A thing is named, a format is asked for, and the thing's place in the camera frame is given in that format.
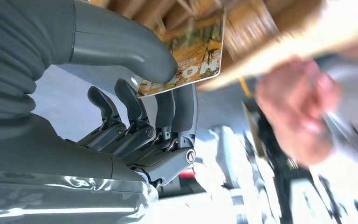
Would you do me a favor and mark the wooden card holder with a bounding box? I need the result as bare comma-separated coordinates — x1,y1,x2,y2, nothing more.
88,0,326,63

